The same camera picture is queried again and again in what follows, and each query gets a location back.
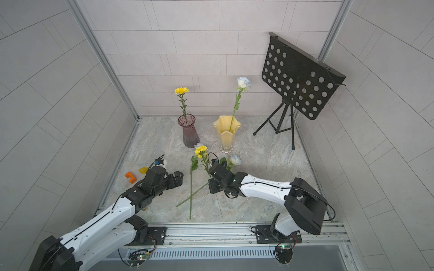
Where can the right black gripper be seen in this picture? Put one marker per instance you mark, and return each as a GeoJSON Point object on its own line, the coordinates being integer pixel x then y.
{"type": "Point", "coordinates": [212, 187]}

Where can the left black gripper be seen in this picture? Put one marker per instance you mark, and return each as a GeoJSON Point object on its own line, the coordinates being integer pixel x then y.
{"type": "Point", "coordinates": [179, 179]}

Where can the yellow carnation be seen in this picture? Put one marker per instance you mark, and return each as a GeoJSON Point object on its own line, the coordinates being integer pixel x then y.
{"type": "Point", "coordinates": [180, 92]}
{"type": "Point", "coordinates": [201, 155]}

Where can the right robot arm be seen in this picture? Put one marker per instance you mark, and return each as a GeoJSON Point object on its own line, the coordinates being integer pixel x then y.
{"type": "Point", "coordinates": [306, 207]}

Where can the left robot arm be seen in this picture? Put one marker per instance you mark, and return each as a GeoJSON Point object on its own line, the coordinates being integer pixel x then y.
{"type": "Point", "coordinates": [113, 228]}

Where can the yellow block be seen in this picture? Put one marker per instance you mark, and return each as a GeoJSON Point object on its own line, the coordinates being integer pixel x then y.
{"type": "Point", "coordinates": [143, 170]}

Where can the yellow glass vase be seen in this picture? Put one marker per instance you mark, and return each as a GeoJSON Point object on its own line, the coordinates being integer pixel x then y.
{"type": "Point", "coordinates": [226, 127]}

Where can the purple glass vase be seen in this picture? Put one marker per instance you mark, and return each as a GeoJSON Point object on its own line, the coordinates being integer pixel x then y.
{"type": "Point", "coordinates": [190, 135]}

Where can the orange block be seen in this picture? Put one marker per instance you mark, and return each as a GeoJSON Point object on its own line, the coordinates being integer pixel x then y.
{"type": "Point", "coordinates": [131, 178]}

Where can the left circuit board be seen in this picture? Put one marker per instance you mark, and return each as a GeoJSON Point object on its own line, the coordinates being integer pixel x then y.
{"type": "Point", "coordinates": [137, 258]}

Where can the circuit board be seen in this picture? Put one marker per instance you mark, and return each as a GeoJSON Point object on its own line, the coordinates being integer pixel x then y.
{"type": "Point", "coordinates": [283, 254]}
{"type": "Point", "coordinates": [137, 258]}

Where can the right circuit board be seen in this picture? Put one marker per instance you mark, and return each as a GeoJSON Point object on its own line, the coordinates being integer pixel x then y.
{"type": "Point", "coordinates": [283, 254]}

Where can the black music stand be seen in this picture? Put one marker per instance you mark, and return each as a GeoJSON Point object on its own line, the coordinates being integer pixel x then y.
{"type": "Point", "coordinates": [304, 83]}

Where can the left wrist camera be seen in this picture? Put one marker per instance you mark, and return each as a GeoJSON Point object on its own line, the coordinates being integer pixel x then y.
{"type": "Point", "coordinates": [159, 162]}

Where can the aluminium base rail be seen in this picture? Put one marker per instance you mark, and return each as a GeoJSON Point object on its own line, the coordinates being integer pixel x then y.
{"type": "Point", "coordinates": [237, 234]}

